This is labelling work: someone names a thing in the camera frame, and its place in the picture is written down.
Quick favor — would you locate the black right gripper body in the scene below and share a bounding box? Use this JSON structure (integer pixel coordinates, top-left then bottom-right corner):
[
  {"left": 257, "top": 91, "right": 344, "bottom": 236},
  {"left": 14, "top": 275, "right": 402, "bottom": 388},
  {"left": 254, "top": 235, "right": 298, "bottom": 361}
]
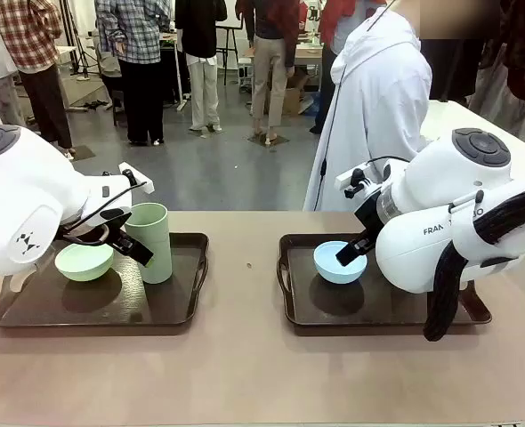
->
[{"left": 353, "top": 189, "right": 386, "bottom": 245}]

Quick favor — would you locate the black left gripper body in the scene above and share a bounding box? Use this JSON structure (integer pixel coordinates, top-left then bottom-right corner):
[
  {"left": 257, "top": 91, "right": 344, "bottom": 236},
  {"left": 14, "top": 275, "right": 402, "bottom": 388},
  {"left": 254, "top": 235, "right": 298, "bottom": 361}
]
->
[{"left": 98, "top": 206, "right": 133, "bottom": 244}]

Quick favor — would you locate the light blue bowl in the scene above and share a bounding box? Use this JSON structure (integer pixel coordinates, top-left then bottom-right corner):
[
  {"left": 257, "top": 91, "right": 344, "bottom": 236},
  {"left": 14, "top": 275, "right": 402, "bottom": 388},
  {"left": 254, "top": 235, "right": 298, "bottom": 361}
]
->
[{"left": 312, "top": 240, "right": 369, "bottom": 284}]

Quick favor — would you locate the light green bowl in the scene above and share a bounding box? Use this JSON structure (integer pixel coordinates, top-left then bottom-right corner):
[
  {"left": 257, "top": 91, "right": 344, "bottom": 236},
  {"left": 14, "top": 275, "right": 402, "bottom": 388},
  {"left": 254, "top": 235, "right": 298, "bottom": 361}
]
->
[{"left": 53, "top": 243, "right": 115, "bottom": 282}]

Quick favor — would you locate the dark brown serving tray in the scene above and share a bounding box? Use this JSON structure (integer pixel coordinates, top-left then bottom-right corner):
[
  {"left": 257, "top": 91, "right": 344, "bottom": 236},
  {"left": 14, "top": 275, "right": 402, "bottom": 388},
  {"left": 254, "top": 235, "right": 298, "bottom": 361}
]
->
[
  {"left": 276, "top": 232, "right": 494, "bottom": 329},
  {"left": 0, "top": 231, "right": 211, "bottom": 329}
]

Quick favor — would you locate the dark square floor mat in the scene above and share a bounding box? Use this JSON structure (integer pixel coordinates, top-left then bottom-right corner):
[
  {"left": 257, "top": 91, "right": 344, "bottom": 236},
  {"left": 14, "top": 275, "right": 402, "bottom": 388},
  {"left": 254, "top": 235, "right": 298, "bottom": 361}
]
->
[
  {"left": 61, "top": 144, "right": 97, "bottom": 161},
  {"left": 246, "top": 132, "right": 291, "bottom": 147}
]

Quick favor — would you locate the light green tall cup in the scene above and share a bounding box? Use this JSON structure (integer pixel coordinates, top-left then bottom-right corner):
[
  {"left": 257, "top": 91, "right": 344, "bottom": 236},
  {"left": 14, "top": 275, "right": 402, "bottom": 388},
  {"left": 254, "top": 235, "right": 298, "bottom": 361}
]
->
[{"left": 123, "top": 202, "right": 174, "bottom": 285}]

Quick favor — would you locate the person in white hoodie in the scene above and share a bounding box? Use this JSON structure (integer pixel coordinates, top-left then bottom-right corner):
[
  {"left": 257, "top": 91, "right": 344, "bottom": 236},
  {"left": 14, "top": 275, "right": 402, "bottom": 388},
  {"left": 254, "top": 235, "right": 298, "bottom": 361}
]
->
[{"left": 303, "top": 6, "right": 433, "bottom": 213}]

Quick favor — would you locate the cardboard box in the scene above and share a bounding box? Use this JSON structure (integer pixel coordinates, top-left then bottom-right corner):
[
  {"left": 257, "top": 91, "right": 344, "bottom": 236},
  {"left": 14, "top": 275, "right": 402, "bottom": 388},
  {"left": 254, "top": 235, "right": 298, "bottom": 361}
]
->
[{"left": 271, "top": 73, "right": 311, "bottom": 117}]

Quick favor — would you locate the person in dark clothes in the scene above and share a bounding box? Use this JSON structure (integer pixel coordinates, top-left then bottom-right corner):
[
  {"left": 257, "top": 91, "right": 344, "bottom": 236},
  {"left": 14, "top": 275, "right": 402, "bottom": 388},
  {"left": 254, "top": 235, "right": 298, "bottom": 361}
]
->
[{"left": 422, "top": 37, "right": 481, "bottom": 108}]

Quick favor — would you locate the person in beige trousers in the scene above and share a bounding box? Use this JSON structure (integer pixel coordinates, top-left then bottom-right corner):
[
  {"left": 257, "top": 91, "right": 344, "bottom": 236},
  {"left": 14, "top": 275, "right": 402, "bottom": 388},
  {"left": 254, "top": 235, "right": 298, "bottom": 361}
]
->
[{"left": 235, "top": 0, "right": 302, "bottom": 146}]

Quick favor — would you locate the person in blue plaid shirt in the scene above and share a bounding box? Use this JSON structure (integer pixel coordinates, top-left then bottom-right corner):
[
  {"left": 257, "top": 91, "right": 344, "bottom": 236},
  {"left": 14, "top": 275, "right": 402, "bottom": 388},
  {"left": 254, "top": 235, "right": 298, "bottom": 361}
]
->
[{"left": 93, "top": 0, "right": 174, "bottom": 147}]

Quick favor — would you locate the person in white top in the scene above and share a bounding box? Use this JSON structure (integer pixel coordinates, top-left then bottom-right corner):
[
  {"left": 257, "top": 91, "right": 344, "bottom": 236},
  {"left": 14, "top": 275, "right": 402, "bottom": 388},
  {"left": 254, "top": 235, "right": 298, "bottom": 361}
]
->
[{"left": 0, "top": 0, "right": 26, "bottom": 128}]

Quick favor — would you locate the person in red jacket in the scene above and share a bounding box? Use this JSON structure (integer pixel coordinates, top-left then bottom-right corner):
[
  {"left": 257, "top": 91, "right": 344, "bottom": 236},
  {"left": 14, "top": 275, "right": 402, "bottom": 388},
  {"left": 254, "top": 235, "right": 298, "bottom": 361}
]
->
[{"left": 309, "top": 0, "right": 388, "bottom": 135}]

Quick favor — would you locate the person in red plaid shirt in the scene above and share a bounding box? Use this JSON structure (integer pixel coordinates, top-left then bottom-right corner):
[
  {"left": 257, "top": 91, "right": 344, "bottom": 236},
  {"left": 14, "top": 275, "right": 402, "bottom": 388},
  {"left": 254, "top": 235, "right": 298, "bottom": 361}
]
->
[{"left": 0, "top": 0, "right": 75, "bottom": 159}]

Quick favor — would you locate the person in black top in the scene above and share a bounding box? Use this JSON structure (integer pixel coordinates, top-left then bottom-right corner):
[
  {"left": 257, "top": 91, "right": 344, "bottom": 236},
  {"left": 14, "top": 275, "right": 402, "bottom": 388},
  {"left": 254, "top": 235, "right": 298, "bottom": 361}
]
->
[{"left": 174, "top": 0, "right": 228, "bottom": 133}]

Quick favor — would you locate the black easel stand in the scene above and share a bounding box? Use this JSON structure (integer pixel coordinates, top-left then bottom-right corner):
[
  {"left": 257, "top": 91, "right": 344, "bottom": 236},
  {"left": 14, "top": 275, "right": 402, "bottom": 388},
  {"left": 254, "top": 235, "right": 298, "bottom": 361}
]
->
[{"left": 215, "top": 24, "right": 242, "bottom": 86}]

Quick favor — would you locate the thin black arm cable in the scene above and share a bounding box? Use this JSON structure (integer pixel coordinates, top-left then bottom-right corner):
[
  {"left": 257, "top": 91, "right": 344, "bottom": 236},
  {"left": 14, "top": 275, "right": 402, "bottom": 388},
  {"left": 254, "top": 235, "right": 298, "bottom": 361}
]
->
[{"left": 57, "top": 180, "right": 149, "bottom": 232}]

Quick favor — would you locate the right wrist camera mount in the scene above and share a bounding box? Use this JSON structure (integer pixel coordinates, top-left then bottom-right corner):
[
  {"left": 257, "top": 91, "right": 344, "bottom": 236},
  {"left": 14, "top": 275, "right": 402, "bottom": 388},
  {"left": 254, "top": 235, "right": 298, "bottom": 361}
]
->
[{"left": 335, "top": 162, "right": 382, "bottom": 199}]

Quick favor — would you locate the thin black camera cable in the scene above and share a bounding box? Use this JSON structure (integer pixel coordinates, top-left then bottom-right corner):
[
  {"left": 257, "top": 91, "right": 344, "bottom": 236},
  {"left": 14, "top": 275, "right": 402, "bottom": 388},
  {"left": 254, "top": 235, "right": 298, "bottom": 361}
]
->
[{"left": 367, "top": 155, "right": 411, "bottom": 173}]

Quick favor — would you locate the thin black neck cord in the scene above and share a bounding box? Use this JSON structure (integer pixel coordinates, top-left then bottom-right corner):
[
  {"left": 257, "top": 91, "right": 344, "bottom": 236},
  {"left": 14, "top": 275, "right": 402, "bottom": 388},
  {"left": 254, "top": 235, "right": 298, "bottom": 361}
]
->
[{"left": 313, "top": 0, "right": 400, "bottom": 213}]

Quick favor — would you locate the black braided cable bundle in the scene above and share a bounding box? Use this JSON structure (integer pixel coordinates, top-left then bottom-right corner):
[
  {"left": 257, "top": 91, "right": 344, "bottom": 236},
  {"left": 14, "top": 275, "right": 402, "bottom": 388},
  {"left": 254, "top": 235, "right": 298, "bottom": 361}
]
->
[{"left": 423, "top": 180, "right": 525, "bottom": 342}]

